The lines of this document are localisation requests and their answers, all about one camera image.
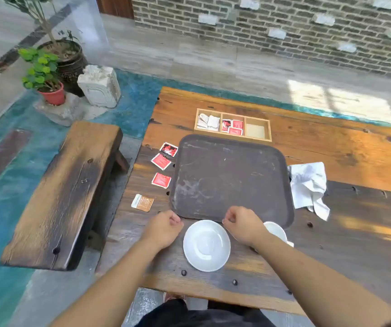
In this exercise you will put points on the green plant red pot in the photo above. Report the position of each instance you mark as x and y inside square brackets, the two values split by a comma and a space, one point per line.
[54, 95]

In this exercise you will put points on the person's right forearm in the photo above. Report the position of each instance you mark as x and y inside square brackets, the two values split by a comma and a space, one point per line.
[318, 286]

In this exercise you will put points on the wooden bench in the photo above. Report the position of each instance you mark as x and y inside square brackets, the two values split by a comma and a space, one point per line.
[66, 194]

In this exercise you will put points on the tall plant dark pot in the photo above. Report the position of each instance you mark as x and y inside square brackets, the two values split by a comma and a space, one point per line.
[71, 64]

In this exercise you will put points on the brown wooden door post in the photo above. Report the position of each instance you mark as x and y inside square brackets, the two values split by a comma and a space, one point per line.
[113, 6]

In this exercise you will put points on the black trousers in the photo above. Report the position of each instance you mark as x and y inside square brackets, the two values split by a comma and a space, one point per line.
[199, 318]

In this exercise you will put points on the flat grey stone base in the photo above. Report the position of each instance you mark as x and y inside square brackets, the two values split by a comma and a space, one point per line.
[69, 114]

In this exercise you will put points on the white saucer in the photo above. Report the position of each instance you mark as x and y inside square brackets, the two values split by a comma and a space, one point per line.
[206, 246]

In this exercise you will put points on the person's left forearm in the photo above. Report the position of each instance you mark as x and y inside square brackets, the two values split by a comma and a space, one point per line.
[113, 289]

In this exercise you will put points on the reddish shoe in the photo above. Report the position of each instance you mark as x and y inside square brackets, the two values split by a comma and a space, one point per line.
[174, 296]

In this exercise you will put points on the dark brown tray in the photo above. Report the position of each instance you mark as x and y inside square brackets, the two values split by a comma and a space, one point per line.
[229, 177]

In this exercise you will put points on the white cloth napkin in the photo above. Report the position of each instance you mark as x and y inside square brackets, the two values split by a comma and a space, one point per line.
[308, 187]

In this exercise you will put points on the wooden table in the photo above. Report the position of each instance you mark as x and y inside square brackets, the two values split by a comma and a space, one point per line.
[335, 160]

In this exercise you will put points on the person's left hand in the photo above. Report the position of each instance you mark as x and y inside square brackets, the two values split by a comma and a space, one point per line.
[163, 229]

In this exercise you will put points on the person's right hand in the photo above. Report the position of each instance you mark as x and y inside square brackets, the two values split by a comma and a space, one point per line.
[246, 228]

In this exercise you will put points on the wooden compartment box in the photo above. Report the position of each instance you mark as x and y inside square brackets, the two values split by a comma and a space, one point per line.
[257, 131]

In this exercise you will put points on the carved grey stone block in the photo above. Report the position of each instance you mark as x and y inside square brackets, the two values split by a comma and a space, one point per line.
[98, 86]

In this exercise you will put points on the white teacup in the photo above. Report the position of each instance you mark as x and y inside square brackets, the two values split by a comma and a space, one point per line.
[277, 231]

